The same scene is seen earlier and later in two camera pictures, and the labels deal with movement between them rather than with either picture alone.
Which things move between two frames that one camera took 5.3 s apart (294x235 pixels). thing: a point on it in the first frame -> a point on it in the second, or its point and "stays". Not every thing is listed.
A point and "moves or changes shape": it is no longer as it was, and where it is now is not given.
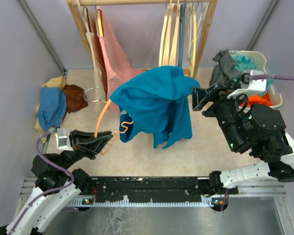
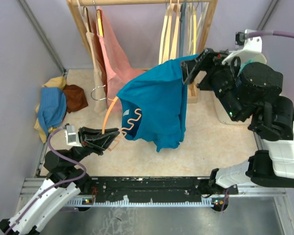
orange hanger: [108, 102] -> [114, 99]
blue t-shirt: [156, 104] moves or changes shape
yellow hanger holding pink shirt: [100, 30] stays
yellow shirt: [59, 82] stays
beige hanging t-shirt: [99, 94] stays
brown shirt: [75, 98] stays
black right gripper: [215, 94] -> [208, 61]
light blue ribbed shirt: [52, 107] stays
